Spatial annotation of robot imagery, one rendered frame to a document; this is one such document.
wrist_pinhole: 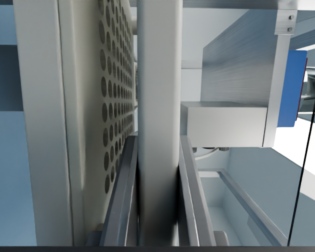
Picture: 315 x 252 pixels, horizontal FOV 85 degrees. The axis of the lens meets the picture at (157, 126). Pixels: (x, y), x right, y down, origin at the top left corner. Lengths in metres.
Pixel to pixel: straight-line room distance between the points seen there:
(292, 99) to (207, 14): 3.54
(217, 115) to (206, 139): 0.06
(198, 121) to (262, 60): 0.23
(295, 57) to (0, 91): 0.84
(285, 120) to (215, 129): 0.20
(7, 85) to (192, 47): 3.45
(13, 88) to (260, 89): 0.72
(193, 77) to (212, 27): 0.99
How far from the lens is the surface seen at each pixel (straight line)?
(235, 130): 0.48
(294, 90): 0.58
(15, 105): 0.71
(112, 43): 0.17
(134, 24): 0.32
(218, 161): 4.59
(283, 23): 0.52
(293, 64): 0.57
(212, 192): 5.06
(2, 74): 0.72
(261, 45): 0.56
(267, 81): 0.52
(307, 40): 0.98
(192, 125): 0.44
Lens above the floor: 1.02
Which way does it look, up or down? 2 degrees up
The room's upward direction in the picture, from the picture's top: 90 degrees clockwise
